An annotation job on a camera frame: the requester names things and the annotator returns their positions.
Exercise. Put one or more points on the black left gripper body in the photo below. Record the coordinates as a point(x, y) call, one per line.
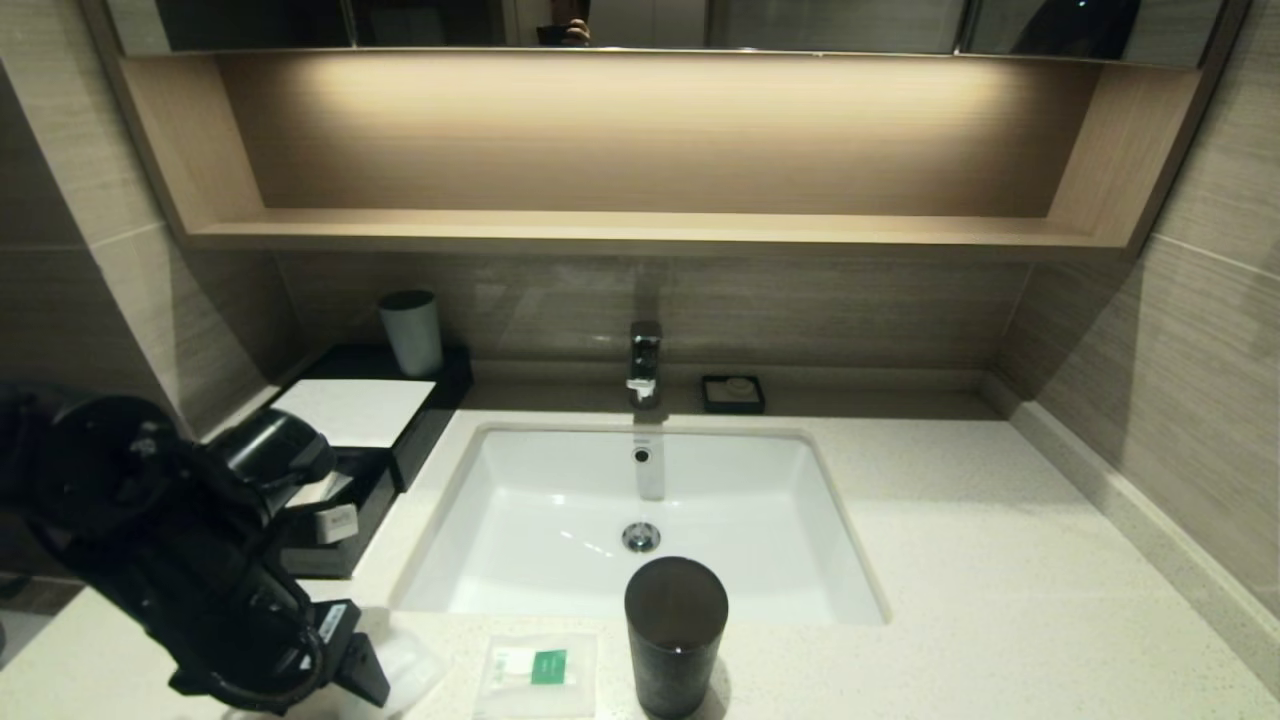
point(260, 630)

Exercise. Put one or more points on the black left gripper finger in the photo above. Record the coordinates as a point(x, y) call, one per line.
point(365, 675)

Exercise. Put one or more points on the clear plastic packet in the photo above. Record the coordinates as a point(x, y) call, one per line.
point(415, 665)

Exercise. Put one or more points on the black pull-out drawer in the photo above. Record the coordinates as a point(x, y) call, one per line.
point(372, 515)

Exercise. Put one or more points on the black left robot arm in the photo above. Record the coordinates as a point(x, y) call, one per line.
point(110, 480)

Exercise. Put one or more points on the black drawer box case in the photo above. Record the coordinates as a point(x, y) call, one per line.
point(445, 395)

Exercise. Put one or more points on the white packet with green label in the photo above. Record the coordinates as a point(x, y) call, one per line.
point(535, 675)

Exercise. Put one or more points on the white sink basin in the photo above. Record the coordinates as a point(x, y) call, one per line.
point(540, 520)

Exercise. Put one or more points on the chrome drain plug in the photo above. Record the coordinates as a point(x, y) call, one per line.
point(641, 537)

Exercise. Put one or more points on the black cup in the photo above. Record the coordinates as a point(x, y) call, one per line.
point(675, 640)

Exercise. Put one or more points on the white cup with dark rim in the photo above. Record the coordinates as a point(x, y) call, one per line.
point(412, 335)

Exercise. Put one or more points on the chrome faucet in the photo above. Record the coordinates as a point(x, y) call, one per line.
point(645, 365)

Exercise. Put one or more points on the black soap dish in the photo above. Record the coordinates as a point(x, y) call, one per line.
point(712, 400)

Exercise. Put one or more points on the beige soap bar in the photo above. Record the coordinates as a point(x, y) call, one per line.
point(739, 387)

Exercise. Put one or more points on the mirror cabinet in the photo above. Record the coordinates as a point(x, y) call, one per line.
point(830, 25)

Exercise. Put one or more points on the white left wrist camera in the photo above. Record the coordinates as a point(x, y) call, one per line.
point(337, 524)

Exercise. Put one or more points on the wooden wall shelf niche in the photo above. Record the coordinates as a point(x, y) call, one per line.
point(640, 232)

